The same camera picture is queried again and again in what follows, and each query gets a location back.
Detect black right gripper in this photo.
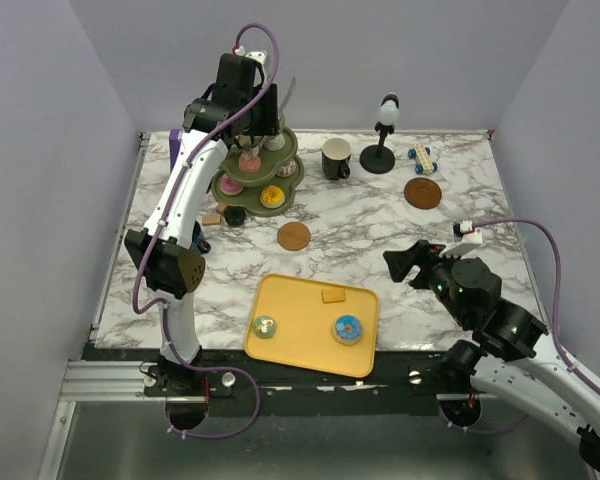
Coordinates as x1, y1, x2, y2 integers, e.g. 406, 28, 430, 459
382, 237, 470, 326

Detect grey snowball cake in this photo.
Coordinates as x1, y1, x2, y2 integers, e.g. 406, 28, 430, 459
264, 133, 286, 152

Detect blue frosted donut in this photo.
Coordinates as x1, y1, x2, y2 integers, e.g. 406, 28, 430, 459
332, 315, 363, 345

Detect pink snowball cake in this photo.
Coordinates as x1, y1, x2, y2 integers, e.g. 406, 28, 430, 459
238, 148, 261, 173

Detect white sprinkled donut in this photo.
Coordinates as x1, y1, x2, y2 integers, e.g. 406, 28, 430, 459
276, 157, 297, 178

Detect green tiered cake stand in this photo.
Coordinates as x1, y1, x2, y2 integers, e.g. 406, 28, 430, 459
211, 116, 304, 217

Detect pink frosted donut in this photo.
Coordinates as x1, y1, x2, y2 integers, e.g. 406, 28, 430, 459
219, 175, 244, 196

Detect black lamp white bulb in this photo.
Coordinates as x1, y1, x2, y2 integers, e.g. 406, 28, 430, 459
359, 93, 399, 175

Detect yellow serving tray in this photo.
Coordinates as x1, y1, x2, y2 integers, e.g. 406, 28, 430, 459
244, 274, 379, 378

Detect metal serving tongs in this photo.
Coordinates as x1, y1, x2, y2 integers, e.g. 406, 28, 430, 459
278, 76, 297, 117

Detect yellow frosted donut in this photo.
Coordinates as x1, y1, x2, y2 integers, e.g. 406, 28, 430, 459
260, 185, 286, 209

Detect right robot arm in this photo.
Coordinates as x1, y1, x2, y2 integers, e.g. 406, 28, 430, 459
383, 240, 600, 473

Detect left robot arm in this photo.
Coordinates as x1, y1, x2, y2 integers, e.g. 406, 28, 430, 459
124, 52, 280, 395

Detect dark wooden coaster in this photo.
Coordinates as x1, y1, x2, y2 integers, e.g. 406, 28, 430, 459
404, 177, 442, 210

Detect rectangular beige biscuit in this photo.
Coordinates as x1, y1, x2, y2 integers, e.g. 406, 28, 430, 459
321, 288, 346, 304

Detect purple box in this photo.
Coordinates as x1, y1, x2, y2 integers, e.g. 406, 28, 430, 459
169, 129, 181, 170

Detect toy car blue wheels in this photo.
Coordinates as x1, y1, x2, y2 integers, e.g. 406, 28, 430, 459
408, 144, 438, 175

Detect black cream mug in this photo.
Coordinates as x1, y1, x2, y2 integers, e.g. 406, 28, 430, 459
321, 138, 352, 181

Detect light wooden coaster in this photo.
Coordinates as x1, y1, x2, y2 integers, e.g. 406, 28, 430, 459
277, 222, 311, 251

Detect small wooden block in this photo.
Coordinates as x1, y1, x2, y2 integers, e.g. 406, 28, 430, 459
201, 203, 227, 226

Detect black ridged knob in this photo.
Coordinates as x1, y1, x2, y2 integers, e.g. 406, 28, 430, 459
224, 206, 246, 227

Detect green snowball cake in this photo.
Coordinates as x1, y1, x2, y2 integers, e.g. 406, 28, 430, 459
253, 315, 277, 339

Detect dark blue mug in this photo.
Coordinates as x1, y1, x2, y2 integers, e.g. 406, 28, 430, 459
191, 222, 211, 255

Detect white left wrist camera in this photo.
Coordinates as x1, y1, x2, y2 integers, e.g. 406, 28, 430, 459
232, 45, 269, 66

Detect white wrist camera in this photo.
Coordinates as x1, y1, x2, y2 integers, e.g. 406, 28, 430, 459
232, 45, 269, 66
439, 220, 483, 258

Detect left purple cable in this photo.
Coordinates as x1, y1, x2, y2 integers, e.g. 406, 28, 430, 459
132, 22, 262, 442

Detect purple cable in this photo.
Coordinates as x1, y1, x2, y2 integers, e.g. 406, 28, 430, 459
437, 217, 600, 434
132, 22, 262, 442

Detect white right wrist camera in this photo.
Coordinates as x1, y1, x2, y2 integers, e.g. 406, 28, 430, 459
439, 220, 483, 258

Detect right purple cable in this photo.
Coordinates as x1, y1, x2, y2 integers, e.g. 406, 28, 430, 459
437, 217, 600, 434

